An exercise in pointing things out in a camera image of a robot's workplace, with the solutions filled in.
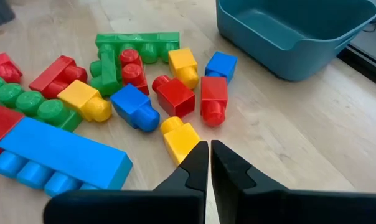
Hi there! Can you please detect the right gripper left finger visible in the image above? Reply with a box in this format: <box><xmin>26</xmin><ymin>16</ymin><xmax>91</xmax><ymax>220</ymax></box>
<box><xmin>44</xmin><ymin>141</ymin><xmax>210</xmax><ymax>224</ymax></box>

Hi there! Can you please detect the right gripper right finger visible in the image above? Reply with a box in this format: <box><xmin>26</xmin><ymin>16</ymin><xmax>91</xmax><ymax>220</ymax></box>
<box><xmin>210</xmin><ymin>139</ymin><xmax>376</xmax><ymax>224</ymax></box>

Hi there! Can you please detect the yellow one-stud block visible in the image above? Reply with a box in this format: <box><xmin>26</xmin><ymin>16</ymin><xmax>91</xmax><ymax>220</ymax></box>
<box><xmin>167</xmin><ymin>47</ymin><xmax>200</xmax><ymax>90</ymax></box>
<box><xmin>57</xmin><ymin>79</ymin><xmax>113</xmax><ymax>123</ymax></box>
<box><xmin>159</xmin><ymin>116</ymin><xmax>202</xmax><ymax>167</ymax></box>

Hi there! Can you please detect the red one-stud block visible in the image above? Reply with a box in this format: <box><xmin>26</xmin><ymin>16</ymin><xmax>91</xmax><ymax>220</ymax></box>
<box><xmin>151</xmin><ymin>74</ymin><xmax>196</xmax><ymax>119</ymax></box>
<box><xmin>200</xmin><ymin>76</ymin><xmax>229</xmax><ymax>128</ymax></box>

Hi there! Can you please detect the blue one-stud block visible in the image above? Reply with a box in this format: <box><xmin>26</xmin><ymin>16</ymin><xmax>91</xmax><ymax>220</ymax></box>
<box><xmin>109</xmin><ymin>83</ymin><xmax>161</xmax><ymax>133</ymax></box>
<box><xmin>204</xmin><ymin>51</ymin><xmax>238</xmax><ymax>85</ymax></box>

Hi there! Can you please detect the blue four-stud block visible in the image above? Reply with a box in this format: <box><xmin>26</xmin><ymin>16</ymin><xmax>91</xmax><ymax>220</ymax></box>
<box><xmin>0</xmin><ymin>117</ymin><xmax>134</xmax><ymax>198</ymax></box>

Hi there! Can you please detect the red two-stud block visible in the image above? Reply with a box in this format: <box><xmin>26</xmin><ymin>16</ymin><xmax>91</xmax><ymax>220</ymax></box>
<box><xmin>118</xmin><ymin>48</ymin><xmax>151</xmax><ymax>96</ymax></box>
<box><xmin>0</xmin><ymin>52</ymin><xmax>24</xmax><ymax>84</ymax></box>
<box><xmin>28</xmin><ymin>55</ymin><xmax>88</xmax><ymax>100</ymax></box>

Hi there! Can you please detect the green two-stud block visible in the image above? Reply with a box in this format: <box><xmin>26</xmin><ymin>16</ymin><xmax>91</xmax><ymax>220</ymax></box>
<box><xmin>88</xmin><ymin>51</ymin><xmax>124</xmax><ymax>97</ymax></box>

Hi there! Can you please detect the green four-stud block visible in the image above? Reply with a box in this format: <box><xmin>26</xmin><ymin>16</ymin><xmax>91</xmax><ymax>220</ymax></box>
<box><xmin>0</xmin><ymin>75</ymin><xmax>83</xmax><ymax>133</ymax></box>
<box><xmin>95</xmin><ymin>32</ymin><xmax>181</xmax><ymax>65</ymax></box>

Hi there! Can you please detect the red four-stud block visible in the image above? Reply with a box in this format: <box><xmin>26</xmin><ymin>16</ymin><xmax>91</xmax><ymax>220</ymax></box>
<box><xmin>0</xmin><ymin>101</ymin><xmax>25</xmax><ymax>165</ymax></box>

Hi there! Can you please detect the teal plastic bin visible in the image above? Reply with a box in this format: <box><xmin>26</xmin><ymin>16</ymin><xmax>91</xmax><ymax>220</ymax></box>
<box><xmin>215</xmin><ymin>0</ymin><xmax>376</xmax><ymax>82</ymax></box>

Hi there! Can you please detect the black table frame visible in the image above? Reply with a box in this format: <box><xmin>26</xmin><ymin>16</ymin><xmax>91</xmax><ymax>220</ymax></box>
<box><xmin>336</xmin><ymin>43</ymin><xmax>376</xmax><ymax>91</ymax></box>

